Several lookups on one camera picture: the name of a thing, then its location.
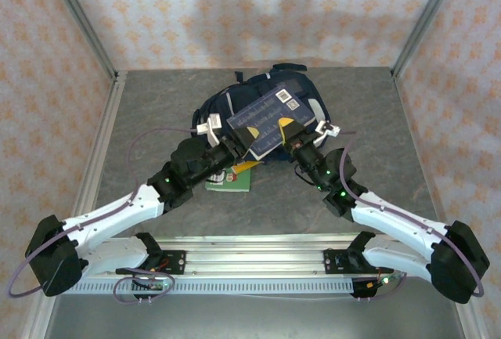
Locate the navy blue backpack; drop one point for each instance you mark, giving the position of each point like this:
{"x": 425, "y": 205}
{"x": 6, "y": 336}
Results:
{"x": 250, "y": 88}

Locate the left aluminium corner post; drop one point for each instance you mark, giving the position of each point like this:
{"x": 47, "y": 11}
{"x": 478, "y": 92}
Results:
{"x": 81, "y": 18}

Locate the dark blue printed book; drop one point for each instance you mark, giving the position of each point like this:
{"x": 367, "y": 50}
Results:
{"x": 266, "y": 120}

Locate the aluminium side rail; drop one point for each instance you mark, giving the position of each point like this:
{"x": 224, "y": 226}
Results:
{"x": 107, "y": 120}
{"x": 401, "y": 96}

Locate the aluminium cross rail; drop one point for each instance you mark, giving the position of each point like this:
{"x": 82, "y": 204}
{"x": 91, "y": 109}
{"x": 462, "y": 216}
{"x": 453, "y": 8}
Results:
{"x": 254, "y": 257}

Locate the left aluminium side rail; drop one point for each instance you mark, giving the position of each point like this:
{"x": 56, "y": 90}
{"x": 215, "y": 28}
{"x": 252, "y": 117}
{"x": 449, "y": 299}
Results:
{"x": 107, "y": 120}

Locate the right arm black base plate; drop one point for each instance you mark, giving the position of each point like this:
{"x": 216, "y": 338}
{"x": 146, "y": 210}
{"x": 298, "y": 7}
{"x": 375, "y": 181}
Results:
{"x": 336, "y": 262}

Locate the right aluminium side rail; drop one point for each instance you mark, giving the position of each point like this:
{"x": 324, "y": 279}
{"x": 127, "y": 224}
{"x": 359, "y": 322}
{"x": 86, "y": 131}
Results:
{"x": 401, "y": 96}

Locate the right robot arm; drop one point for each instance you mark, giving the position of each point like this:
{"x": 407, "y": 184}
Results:
{"x": 399, "y": 221}

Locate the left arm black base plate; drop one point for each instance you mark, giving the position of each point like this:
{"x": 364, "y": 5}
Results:
{"x": 174, "y": 262}

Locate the yellow book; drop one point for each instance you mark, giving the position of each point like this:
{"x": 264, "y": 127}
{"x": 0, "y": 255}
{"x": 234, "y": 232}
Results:
{"x": 244, "y": 166}

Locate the right aluminium corner post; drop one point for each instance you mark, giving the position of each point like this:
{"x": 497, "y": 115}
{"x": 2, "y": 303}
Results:
{"x": 426, "y": 18}

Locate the green book with house picture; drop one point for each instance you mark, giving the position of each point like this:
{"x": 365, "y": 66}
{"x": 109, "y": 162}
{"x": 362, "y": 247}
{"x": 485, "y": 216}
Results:
{"x": 235, "y": 184}

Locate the aluminium corner post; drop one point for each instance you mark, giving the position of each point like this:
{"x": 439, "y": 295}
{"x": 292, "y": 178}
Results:
{"x": 426, "y": 18}
{"x": 81, "y": 18}

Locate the grey metal sheet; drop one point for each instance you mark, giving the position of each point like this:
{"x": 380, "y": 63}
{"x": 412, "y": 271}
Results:
{"x": 254, "y": 319}

